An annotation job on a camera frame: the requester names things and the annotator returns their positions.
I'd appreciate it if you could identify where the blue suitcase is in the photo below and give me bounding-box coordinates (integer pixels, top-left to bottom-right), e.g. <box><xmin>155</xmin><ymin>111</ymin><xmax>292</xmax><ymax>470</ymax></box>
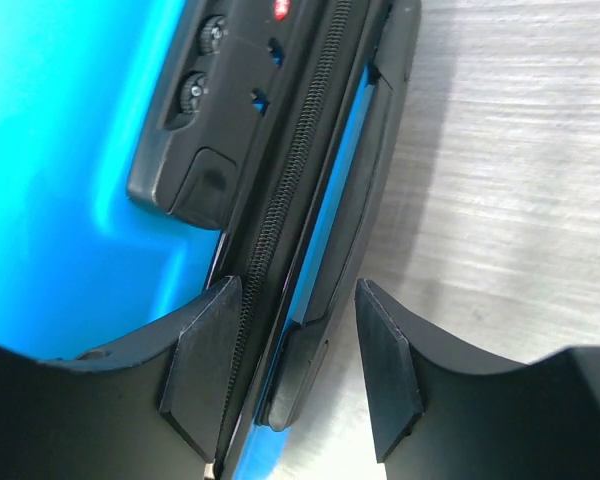
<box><xmin>0</xmin><ymin>1</ymin><xmax>421</xmax><ymax>479</ymax></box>

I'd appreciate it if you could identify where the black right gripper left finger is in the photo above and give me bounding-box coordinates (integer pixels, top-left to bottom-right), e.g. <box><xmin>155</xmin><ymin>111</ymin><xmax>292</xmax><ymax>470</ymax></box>
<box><xmin>0</xmin><ymin>277</ymin><xmax>241</xmax><ymax>479</ymax></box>

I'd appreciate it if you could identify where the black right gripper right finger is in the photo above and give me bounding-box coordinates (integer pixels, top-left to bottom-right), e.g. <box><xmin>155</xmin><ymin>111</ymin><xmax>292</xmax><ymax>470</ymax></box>
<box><xmin>355</xmin><ymin>280</ymin><xmax>600</xmax><ymax>479</ymax></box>

